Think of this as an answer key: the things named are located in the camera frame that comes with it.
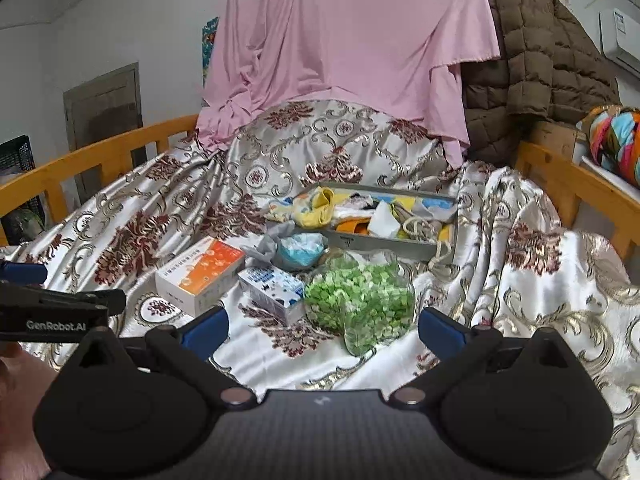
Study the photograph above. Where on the grey storage tray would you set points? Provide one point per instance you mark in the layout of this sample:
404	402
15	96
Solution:
380	246

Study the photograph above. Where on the brown quilted jacket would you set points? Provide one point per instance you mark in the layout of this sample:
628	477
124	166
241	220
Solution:
540	70

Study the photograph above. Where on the small blue and white box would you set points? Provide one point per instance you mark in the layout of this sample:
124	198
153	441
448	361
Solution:
272	290

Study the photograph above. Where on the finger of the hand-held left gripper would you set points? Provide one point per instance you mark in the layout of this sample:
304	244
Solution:
22	273
65	300

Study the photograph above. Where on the white air conditioner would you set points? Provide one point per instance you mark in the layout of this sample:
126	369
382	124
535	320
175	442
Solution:
622	40

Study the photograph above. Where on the grey door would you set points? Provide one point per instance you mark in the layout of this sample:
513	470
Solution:
102	110

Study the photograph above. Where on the orange and white box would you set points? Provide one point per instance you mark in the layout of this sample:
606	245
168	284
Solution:
200	272

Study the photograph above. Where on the yellow printed cloth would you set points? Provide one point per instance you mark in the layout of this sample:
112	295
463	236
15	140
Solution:
314	210

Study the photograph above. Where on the grey bag with blue packets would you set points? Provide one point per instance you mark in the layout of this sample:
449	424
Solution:
295	252

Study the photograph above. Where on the person's left hand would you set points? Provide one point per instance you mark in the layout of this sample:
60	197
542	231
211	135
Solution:
20	410

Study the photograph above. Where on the colourful striped cloth bundle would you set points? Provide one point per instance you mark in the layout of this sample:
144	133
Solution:
617	135

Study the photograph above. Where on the bag of green pieces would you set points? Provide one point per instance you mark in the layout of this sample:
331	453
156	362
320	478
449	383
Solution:
360	300

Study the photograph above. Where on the brown cardboard box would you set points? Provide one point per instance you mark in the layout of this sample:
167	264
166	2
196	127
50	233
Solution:
552	137

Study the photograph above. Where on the floral satin bed cover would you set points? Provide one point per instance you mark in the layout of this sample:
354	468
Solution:
525	285

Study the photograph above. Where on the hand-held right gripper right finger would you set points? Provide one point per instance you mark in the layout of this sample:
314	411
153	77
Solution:
440	332

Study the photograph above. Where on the teal wall poster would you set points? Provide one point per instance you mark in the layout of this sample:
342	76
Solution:
210	45

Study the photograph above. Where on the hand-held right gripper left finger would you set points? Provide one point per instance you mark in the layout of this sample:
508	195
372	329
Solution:
207	331

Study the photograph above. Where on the pink cloth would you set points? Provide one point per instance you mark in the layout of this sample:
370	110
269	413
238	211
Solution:
350	35

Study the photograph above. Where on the dark green object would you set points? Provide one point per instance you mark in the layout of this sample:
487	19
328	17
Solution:
20	227

